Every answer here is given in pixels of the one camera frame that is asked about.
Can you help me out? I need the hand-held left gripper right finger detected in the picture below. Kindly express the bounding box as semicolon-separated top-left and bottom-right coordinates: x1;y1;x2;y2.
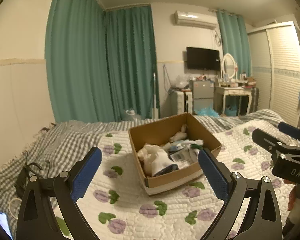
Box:
198;148;283;240

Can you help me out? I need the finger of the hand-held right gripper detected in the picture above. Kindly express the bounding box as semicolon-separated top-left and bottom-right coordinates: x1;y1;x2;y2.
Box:
278;122;300;140
252;128;300;158

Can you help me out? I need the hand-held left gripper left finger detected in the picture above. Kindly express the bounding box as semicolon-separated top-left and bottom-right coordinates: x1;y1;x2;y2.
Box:
16;147;102;240

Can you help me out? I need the black plastic packet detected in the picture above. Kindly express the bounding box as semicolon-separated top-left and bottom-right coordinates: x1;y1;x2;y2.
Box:
168;147;193;163

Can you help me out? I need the dark blue-edged sock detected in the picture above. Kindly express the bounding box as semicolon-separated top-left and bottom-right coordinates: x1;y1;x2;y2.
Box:
154;164;179;177

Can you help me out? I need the brown cardboard box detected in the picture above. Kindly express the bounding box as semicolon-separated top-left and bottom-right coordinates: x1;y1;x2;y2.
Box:
128;112;222;197

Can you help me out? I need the cream cloth bundle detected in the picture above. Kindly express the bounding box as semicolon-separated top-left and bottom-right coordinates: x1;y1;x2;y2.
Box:
137;143;160;175

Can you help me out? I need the grey checked bedsheet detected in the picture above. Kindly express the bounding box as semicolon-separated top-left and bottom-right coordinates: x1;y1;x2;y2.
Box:
0;109;285;240

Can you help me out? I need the white slatted wardrobe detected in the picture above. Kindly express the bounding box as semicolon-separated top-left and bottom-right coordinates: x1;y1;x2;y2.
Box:
247;21;300;128

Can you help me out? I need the white dressing table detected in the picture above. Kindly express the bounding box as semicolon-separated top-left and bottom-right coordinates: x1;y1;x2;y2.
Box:
213;84;259;117

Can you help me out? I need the blue plastic bag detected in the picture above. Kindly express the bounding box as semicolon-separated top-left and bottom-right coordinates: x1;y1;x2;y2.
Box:
194;106;219;117

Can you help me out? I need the white floral quilt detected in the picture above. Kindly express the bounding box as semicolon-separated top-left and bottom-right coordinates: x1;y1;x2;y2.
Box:
47;124;298;240

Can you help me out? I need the clear water jug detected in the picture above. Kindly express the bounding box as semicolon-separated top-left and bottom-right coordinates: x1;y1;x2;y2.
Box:
124;109;142;122

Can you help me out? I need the grey mini fridge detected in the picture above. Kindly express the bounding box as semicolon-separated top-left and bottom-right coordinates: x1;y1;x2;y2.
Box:
189;80;214;113

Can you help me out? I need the white low cabinet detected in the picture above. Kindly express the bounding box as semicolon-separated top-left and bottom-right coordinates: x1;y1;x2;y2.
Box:
170;90;193;117

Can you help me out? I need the white oval mirror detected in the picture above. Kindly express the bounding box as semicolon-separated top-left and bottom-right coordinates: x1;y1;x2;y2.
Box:
220;53;237;79

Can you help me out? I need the white mop pole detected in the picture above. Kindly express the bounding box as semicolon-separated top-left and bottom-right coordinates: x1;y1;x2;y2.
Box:
151;72;159;119

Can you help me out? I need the smartphone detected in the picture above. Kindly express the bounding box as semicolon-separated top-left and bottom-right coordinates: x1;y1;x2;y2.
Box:
0;210;14;239

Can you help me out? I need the clear plastic bag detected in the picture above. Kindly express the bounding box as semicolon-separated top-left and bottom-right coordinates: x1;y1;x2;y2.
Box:
171;74;190;89

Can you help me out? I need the narrow teal curtain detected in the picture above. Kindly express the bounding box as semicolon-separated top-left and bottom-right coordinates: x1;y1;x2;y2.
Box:
216;9;252;78

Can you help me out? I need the wide teal curtain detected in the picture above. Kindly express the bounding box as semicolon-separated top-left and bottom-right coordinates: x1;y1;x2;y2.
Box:
45;0;115;123

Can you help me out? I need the white air conditioner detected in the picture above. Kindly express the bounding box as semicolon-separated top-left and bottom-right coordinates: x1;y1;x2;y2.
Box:
174;10;217;30

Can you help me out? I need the black cable bundle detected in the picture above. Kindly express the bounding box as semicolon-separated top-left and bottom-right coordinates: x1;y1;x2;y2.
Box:
15;152;50;190

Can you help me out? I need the white cable loop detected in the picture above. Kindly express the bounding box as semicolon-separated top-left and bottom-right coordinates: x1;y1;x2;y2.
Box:
9;197;22;219

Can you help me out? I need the black wall television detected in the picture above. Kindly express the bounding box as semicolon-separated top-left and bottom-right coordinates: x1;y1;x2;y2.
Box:
186;46;220;72

